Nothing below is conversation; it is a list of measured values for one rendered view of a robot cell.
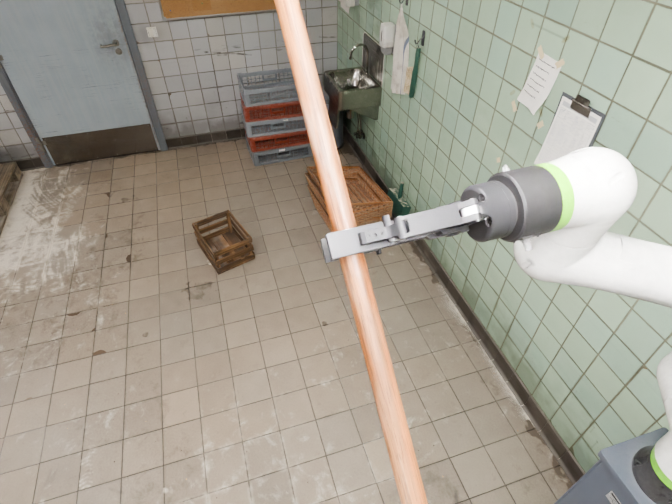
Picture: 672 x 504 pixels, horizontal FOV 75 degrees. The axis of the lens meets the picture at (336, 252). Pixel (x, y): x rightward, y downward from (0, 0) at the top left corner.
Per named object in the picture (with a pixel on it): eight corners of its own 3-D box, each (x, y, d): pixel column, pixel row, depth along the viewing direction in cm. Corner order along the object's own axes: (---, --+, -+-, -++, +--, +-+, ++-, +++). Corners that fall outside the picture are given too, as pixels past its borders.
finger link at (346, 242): (387, 246, 52) (389, 245, 51) (331, 260, 50) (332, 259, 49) (380, 222, 52) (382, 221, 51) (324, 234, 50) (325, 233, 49)
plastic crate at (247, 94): (311, 99, 394) (311, 82, 384) (245, 108, 381) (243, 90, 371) (300, 82, 422) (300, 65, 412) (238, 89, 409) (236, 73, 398)
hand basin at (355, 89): (377, 156, 389) (385, 49, 327) (338, 163, 382) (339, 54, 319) (359, 132, 422) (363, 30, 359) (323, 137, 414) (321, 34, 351)
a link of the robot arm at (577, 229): (615, 124, 60) (676, 175, 54) (573, 191, 70) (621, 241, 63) (528, 141, 57) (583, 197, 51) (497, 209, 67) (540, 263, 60)
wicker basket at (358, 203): (336, 235, 321) (336, 205, 302) (306, 194, 358) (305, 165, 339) (392, 217, 336) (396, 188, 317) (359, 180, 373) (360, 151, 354)
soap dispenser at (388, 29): (394, 55, 314) (396, 24, 300) (382, 56, 312) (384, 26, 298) (389, 50, 320) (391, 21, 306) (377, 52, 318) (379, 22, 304)
